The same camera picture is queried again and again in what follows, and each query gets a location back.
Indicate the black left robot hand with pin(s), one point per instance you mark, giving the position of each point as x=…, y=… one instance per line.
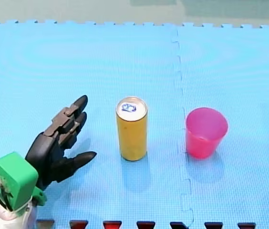
x=55, y=148

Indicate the pink plastic cup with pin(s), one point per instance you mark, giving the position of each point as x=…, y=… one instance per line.
x=204, y=133

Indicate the yellow drink can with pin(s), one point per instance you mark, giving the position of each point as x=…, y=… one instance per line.
x=131, y=133

